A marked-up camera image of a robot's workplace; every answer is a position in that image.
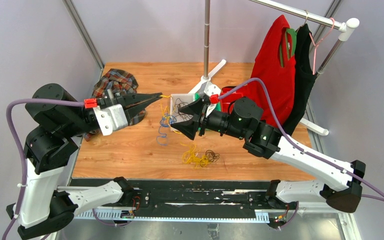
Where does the aluminium frame rail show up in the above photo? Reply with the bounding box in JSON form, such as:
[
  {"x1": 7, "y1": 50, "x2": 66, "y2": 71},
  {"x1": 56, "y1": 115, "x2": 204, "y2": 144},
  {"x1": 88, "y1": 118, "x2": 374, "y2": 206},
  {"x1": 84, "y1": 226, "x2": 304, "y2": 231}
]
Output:
[{"x1": 39, "y1": 188, "x2": 362, "y2": 240}]

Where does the silver clothes rack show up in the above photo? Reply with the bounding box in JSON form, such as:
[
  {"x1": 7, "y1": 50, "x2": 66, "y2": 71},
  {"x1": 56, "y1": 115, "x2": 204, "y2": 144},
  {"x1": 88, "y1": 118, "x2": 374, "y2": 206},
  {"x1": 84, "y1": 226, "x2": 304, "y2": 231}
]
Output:
[{"x1": 187, "y1": 0, "x2": 361, "y2": 137}]

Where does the plaid shirt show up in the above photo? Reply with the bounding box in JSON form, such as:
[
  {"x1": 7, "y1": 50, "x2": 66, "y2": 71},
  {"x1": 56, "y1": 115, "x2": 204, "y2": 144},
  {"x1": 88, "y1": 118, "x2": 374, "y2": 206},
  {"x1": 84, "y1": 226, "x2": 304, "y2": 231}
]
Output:
[{"x1": 83, "y1": 68, "x2": 146, "y2": 142}]

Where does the red plastic bin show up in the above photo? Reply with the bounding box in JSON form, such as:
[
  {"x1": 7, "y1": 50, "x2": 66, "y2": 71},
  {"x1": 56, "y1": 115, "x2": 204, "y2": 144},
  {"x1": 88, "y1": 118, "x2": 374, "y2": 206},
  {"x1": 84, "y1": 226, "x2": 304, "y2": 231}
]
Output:
[{"x1": 220, "y1": 86, "x2": 245, "y2": 113}]

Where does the pink hanger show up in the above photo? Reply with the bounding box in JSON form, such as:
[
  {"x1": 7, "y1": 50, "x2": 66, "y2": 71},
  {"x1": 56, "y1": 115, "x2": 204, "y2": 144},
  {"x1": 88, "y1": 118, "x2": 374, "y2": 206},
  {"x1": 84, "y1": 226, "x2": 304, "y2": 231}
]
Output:
[{"x1": 309, "y1": 17, "x2": 335, "y2": 76}]

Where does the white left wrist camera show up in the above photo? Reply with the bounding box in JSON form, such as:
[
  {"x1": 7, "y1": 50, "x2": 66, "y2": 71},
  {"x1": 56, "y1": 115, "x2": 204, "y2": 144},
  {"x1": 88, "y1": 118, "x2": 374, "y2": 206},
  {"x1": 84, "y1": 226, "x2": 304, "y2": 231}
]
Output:
[{"x1": 92, "y1": 104, "x2": 129, "y2": 136}]

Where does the black garment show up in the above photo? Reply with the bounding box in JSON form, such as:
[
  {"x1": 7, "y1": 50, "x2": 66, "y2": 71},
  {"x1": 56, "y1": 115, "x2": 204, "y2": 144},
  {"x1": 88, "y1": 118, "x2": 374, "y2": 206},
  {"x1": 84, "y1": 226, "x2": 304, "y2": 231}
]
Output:
[{"x1": 282, "y1": 23, "x2": 317, "y2": 136}]

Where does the red sweater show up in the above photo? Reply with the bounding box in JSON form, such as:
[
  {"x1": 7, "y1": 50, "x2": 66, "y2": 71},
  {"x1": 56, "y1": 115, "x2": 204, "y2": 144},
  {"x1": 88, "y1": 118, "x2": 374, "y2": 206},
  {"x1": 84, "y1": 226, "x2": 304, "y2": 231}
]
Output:
[{"x1": 236, "y1": 15, "x2": 296, "y2": 126}]

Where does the white plastic bin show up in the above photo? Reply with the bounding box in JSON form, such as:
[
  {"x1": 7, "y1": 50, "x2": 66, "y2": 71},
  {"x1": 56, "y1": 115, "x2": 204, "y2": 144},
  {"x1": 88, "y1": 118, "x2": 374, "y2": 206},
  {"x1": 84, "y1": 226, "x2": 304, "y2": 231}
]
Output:
[{"x1": 168, "y1": 93, "x2": 196, "y2": 125}]

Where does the green plastic bin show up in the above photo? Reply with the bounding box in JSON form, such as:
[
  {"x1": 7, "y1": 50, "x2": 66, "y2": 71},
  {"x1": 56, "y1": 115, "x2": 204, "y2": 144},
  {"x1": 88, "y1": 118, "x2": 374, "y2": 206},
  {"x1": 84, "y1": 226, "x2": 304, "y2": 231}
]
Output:
[{"x1": 193, "y1": 93, "x2": 202, "y2": 101}]

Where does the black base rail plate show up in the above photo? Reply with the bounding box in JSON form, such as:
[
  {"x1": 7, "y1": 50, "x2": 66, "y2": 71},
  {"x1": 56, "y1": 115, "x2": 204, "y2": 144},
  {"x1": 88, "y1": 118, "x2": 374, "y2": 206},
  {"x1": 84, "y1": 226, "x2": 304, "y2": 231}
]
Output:
[{"x1": 72, "y1": 178, "x2": 299, "y2": 220}]

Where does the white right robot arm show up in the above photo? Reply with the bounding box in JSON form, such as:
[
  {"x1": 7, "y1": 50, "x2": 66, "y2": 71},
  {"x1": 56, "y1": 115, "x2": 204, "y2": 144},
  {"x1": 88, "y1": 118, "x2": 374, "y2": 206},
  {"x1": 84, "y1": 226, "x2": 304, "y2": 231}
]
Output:
[{"x1": 172, "y1": 97, "x2": 366, "y2": 213}]

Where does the green hanger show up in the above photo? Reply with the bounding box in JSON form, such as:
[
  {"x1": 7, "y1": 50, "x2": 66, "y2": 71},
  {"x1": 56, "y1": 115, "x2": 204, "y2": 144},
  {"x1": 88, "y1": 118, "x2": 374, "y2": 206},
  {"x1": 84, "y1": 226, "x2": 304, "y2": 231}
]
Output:
[{"x1": 279, "y1": 28, "x2": 297, "y2": 68}]

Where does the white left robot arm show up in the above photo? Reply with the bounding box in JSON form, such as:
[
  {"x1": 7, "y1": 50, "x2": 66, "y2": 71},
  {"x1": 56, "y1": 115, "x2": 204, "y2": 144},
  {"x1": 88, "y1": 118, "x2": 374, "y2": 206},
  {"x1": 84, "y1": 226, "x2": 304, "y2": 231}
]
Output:
[{"x1": 6, "y1": 83, "x2": 163, "y2": 240}]

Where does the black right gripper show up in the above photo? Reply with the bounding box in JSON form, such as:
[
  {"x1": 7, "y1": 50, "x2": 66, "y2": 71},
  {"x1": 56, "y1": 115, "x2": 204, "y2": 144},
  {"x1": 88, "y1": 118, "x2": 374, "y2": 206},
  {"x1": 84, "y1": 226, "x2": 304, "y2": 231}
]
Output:
[{"x1": 170, "y1": 98, "x2": 246, "y2": 141}]

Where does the brown cable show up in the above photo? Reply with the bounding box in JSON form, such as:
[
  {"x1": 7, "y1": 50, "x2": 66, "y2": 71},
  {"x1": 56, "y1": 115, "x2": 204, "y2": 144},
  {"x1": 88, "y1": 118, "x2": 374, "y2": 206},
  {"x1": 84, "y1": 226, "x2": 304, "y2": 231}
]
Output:
[
  {"x1": 173, "y1": 97, "x2": 196, "y2": 123},
  {"x1": 205, "y1": 149, "x2": 221, "y2": 164}
]

